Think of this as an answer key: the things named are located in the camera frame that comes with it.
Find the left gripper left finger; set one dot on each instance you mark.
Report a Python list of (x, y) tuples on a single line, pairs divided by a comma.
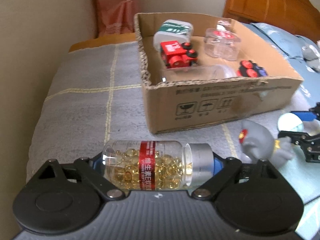
[(91, 173)]

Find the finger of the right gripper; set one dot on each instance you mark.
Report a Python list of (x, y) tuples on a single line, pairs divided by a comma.
[(309, 144), (309, 115)]

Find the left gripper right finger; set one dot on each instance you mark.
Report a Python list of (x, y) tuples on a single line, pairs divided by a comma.
[(219, 181)]

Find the mint round case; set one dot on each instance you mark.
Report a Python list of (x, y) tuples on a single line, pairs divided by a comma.
[(290, 122)]

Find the grey rubber figure toy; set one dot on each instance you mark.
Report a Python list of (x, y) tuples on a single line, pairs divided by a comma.
[(257, 143)]

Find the golden capsule bottle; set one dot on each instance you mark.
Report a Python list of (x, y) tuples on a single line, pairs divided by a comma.
[(157, 165)]

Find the black toy train red wheels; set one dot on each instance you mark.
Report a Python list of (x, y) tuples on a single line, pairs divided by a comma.
[(248, 68)]

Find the clear plastic jar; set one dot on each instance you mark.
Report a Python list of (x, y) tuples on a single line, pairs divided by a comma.
[(200, 73)]

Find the clear round container red label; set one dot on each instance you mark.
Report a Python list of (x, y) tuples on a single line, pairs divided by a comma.
[(222, 44)]

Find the pink clear trinket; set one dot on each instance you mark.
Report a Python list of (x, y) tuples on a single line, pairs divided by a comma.
[(224, 25)]

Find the white green medical box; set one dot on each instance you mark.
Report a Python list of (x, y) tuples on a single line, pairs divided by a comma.
[(172, 30)]

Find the blue floral bedsheet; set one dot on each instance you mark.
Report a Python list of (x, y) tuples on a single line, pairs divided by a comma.
[(310, 86)]

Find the grey plush toy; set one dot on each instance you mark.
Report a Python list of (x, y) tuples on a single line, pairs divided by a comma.
[(311, 57)]

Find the blue pillow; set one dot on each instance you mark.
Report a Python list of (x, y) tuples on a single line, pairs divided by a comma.
[(289, 44)]

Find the grey teal plaid blanket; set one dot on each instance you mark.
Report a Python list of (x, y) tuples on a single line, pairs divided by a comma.
[(96, 96)]

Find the cardboard box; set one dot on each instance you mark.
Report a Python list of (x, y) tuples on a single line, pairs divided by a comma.
[(173, 106)]

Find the wooden headboard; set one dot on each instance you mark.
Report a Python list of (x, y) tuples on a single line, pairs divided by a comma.
[(298, 17)]

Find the pink curtain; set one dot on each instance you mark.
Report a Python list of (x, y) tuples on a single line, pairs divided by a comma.
[(115, 16)]

